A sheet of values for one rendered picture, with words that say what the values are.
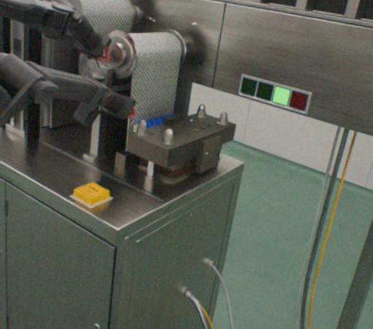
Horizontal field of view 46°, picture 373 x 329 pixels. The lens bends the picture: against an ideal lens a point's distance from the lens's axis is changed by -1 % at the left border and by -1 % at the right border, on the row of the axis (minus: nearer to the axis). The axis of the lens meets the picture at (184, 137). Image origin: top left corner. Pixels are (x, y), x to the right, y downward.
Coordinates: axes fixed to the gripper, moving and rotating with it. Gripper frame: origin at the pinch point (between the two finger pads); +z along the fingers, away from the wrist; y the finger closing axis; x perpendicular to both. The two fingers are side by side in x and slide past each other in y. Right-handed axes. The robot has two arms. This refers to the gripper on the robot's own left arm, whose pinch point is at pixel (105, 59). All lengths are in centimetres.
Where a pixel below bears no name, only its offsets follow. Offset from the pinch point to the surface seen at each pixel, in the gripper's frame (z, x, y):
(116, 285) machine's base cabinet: 14, -55, 34
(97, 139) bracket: 16.6, -20.6, 0.9
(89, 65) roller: 6.9, -1.1, -10.1
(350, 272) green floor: 186, 0, 83
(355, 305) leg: 82, -25, 90
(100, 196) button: 3.4, -36.5, 21.6
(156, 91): 18.9, 3.1, 9.7
